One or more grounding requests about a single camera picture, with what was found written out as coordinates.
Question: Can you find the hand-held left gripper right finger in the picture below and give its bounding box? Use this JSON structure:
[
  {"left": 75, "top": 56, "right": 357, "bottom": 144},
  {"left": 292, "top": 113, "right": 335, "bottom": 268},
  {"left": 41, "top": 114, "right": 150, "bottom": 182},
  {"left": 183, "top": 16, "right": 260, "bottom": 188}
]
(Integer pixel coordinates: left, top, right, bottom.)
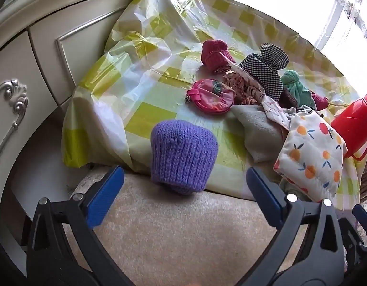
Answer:
[{"left": 246, "top": 167, "right": 346, "bottom": 286}]

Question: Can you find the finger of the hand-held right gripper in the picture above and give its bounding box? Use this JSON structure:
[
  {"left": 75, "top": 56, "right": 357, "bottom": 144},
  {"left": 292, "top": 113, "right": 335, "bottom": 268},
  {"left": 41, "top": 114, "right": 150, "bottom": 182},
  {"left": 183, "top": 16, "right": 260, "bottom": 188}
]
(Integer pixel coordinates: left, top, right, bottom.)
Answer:
[
  {"left": 338, "top": 214, "right": 367, "bottom": 264},
  {"left": 353, "top": 204, "right": 367, "bottom": 228}
]

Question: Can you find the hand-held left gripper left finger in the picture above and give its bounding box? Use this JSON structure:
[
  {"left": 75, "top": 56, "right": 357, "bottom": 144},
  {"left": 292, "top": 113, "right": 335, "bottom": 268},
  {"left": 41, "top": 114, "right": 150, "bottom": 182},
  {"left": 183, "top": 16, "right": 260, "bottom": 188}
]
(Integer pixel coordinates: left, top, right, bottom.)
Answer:
[{"left": 27, "top": 165, "right": 126, "bottom": 286}]

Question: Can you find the fruit print cloth pouch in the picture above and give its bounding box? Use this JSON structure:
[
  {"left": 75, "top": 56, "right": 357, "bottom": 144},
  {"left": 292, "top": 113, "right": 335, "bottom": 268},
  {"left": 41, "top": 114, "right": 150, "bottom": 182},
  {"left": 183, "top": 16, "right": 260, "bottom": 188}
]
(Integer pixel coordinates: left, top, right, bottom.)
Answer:
[{"left": 273, "top": 111, "right": 348, "bottom": 203}]

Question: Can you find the purple knitted hat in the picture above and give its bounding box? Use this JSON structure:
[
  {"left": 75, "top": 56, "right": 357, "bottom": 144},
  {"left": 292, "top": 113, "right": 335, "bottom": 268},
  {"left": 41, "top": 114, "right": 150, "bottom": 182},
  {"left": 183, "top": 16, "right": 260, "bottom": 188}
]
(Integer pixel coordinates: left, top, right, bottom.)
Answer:
[{"left": 150, "top": 118, "right": 218, "bottom": 196}]

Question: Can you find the small magenta knitted piece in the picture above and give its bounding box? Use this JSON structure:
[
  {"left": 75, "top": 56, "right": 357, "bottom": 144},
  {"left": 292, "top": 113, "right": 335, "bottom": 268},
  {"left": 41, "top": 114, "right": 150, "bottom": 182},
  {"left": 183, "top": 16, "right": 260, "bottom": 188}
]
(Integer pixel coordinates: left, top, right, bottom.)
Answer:
[{"left": 310, "top": 91, "right": 330, "bottom": 111}]

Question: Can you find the green towel doll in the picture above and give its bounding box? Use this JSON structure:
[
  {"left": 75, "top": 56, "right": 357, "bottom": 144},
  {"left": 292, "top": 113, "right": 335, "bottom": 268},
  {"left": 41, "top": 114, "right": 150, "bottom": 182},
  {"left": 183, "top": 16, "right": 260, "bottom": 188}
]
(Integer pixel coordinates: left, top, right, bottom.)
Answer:
[{"left": 280, "top": 70, "right": 316, "bottom": 109}]

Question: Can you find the black white houndstooth cloth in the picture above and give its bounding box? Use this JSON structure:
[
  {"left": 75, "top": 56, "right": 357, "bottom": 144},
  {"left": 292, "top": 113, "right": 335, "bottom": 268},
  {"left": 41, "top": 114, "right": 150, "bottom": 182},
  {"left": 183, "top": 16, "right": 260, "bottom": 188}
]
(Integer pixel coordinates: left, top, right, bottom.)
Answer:
[{"left": 238, "top": 43, "right": 289, "bottom": 102}]

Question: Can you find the magenta knitted hat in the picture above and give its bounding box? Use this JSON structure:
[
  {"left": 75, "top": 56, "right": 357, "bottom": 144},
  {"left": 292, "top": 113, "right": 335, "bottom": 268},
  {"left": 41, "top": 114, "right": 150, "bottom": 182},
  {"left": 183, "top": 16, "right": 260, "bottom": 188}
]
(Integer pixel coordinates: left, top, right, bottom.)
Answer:
[{"left": 201, "top": 39, "right": 238, "bottom": 73}]

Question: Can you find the grey cloth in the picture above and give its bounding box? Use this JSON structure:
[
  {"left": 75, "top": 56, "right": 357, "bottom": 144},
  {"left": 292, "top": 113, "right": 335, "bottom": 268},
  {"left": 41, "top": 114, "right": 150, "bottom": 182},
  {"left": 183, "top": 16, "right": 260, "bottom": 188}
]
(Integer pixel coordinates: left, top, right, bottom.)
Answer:
[{"left": 231, "top": 104, "right": 291, "bottom": 163}]

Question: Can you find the beige seat cushion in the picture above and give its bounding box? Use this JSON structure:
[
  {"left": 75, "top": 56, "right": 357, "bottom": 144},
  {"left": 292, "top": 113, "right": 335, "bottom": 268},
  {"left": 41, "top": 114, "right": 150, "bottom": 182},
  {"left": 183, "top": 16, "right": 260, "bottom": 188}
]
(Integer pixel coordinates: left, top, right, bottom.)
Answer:
[{"left": 62, "top": 170, "right": 309, "bottom": 286}]

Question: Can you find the white floral print cloth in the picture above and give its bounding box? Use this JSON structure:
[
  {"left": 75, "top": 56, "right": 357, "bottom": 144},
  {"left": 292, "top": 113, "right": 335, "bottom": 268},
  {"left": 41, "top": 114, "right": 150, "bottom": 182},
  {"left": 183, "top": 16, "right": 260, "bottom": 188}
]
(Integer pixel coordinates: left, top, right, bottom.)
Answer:
[{"left": 219, "top": 51, "right": 291, "bottom": 130}]

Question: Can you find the red thermos flask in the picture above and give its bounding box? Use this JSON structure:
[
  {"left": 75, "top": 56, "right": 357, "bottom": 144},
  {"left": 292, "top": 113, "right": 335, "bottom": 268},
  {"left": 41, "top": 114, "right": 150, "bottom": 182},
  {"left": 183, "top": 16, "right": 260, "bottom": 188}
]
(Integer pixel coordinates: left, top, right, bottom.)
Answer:
[{"left": 331, "top": 88, "right": 367, "bottom": 161}]

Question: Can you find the dark maroon cloth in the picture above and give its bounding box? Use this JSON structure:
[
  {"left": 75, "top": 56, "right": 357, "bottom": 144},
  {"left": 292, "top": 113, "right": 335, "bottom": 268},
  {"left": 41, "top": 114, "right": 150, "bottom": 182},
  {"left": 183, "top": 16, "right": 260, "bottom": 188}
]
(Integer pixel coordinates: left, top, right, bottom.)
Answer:
[{"left": 280, "top": 88, "right": 299, "bottom": 109}]

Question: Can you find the pink round zip pouch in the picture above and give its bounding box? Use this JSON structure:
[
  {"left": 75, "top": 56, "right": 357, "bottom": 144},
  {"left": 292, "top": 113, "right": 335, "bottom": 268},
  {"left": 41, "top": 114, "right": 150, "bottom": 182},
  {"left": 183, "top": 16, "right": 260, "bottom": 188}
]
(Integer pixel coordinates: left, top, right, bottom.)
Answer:
[{"left": 187, "top": 78, "right": 236, "bottom": 114}]

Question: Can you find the orange patterned scarf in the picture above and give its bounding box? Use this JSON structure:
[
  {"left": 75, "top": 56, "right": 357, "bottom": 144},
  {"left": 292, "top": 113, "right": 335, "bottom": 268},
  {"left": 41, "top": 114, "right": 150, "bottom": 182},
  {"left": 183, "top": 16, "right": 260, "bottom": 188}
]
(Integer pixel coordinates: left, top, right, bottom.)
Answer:
[{"left": 222, "top": 71, "right": 264, "bottom": 105}]

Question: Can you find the white carved dresser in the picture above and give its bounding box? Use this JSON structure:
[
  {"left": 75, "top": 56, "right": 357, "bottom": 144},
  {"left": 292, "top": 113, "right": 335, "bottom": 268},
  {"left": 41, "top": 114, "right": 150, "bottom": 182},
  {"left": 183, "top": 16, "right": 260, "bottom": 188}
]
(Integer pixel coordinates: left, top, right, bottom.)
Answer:
[{"left": 0, "top": 0, "right": 164, "bottom": 275}]

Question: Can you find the yellow checkered plastic tablecloth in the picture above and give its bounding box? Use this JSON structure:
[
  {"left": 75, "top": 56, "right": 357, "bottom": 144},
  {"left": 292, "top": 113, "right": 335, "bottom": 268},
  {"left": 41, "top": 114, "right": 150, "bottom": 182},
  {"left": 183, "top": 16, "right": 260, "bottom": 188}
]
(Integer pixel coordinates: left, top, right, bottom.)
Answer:
[{"left": 61, "top": 0, "right": 363, "bottom": 200}]

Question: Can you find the white lace curtain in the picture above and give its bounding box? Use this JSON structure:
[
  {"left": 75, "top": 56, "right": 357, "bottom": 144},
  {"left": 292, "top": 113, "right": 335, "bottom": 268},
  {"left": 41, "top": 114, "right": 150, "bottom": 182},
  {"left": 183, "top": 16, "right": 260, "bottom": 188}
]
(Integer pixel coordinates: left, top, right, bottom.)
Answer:
[{"left": 305, "top": 0, "right": 367, "bottom": 45}]

